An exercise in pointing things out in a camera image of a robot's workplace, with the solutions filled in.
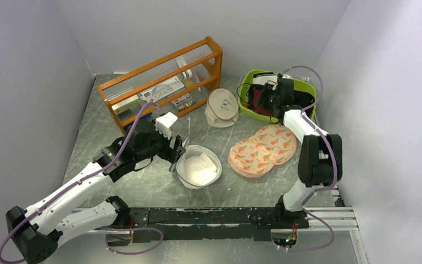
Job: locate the white bra pad insert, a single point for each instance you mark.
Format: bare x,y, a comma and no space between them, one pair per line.
198,169

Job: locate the white folded garment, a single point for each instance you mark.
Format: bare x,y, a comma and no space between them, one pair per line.
264,77

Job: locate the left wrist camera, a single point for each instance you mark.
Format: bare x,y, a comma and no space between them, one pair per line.
165,123

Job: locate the clear plastic package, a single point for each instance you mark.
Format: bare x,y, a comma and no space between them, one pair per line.
161,90

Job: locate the green box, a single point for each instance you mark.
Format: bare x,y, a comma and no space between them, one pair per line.
127,106

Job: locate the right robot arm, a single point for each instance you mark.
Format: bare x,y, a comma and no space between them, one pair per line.
319,165

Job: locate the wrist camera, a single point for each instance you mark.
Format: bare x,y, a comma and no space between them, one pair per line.
165,123
287,77

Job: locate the black clothing pile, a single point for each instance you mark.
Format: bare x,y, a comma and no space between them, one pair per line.
291,98

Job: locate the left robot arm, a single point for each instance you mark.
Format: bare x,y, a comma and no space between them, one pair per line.
38,230

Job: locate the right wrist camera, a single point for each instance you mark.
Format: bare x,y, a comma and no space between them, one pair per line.
287,77

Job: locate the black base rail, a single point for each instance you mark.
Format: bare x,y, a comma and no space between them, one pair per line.
255,223

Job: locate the green plastic basin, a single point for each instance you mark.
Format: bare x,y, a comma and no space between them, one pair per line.
302,87

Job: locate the orange wooden rack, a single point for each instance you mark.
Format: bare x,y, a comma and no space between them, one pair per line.
204,58

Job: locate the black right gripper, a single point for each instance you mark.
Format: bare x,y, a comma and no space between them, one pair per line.
268,89

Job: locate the white mesh laundry bag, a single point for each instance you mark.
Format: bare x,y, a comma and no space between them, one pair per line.
214,178

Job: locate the colourful marker pack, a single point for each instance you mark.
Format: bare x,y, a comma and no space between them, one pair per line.
183,102

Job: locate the cream round laundry bag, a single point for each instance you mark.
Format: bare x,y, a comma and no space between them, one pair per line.
222,109

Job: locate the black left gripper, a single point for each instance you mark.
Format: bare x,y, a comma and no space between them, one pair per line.
168,153

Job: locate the white clip on rack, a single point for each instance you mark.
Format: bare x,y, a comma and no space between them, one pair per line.
187,74

